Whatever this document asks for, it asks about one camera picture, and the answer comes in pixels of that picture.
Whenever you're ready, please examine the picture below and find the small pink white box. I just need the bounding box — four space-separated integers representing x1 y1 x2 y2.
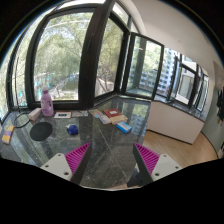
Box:
28 108 42 121

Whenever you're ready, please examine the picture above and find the flat card with dark print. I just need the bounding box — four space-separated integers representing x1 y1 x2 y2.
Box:
54 111 72 119

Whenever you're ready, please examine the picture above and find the round black mouse pad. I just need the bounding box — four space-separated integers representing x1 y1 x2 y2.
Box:
30 122 53 141

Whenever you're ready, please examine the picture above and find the purple detergent bottle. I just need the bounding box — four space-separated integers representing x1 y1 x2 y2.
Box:
41 86 54 117

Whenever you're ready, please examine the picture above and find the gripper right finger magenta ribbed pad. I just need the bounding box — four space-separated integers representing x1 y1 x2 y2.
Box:
132 142 183 186

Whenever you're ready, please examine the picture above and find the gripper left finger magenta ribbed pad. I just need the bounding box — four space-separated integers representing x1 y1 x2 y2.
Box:
39 142 93 186

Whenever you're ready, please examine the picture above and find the open black window frame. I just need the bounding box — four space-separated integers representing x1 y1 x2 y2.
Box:
121 32 164 100

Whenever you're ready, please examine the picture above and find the blue white box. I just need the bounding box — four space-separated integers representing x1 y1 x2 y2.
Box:
116 122 132 133

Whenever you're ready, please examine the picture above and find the black cable loop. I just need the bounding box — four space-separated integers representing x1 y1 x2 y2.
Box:
12 111 32 130

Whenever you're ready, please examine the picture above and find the colourful long flat box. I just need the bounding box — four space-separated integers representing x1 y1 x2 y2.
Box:
90 109 111 124

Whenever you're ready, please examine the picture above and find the red book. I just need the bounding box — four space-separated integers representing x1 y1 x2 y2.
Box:
103 109 121 118

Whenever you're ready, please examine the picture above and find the yellow purple sponge pack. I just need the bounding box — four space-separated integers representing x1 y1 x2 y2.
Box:
2 125 14 144

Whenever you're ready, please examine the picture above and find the grey flat card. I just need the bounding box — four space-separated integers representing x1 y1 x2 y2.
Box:
72 111 88 117

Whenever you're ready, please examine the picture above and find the blue computer mouse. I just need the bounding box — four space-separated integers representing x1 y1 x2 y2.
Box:
66 124 78 135

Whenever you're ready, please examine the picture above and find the tan wooden block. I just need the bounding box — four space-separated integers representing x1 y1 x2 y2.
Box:
110 115 128 125

